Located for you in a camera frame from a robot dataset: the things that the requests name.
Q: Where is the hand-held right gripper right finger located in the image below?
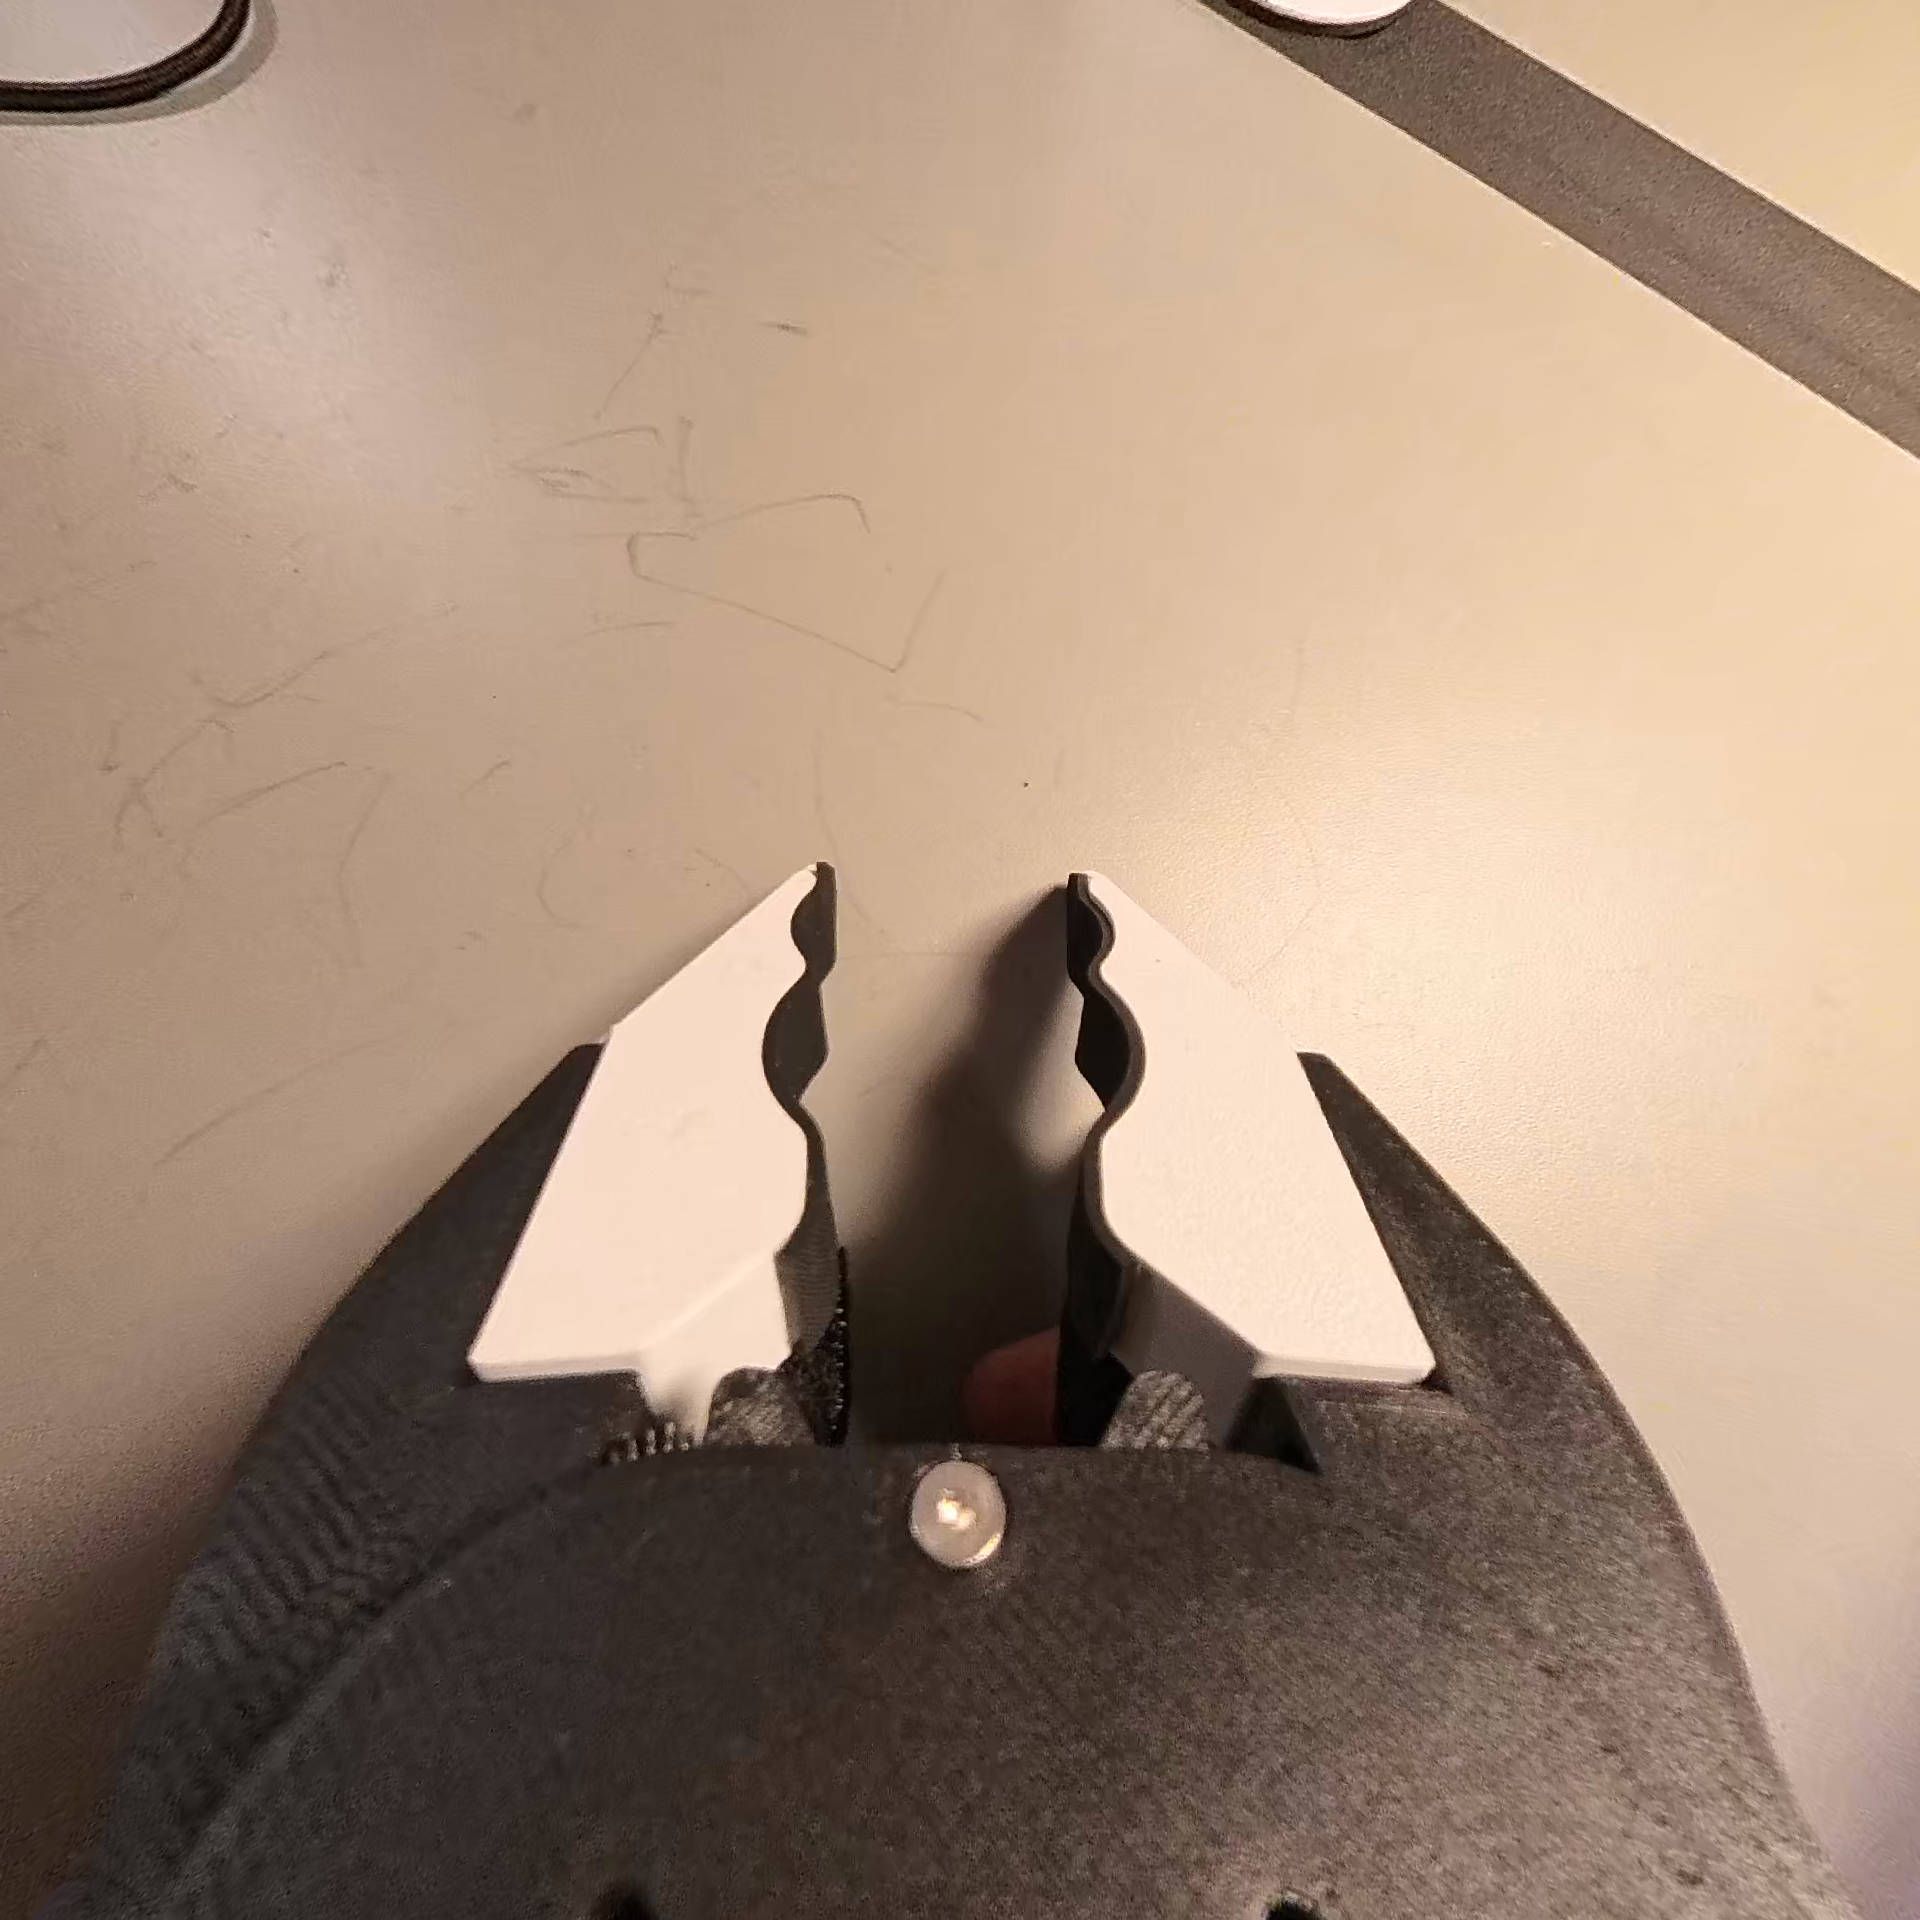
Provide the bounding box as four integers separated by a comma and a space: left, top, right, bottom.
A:
1062, 872, 1440, 1453

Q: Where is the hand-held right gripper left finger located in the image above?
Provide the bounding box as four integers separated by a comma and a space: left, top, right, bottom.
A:
469, 864, 857, 1444

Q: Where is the black cable orange plug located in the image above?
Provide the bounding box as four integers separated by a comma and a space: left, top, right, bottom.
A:
0, 0, 253, 114

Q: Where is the person's right hand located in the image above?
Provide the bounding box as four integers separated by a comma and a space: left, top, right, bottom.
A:
968, 1328, 1062, 1444

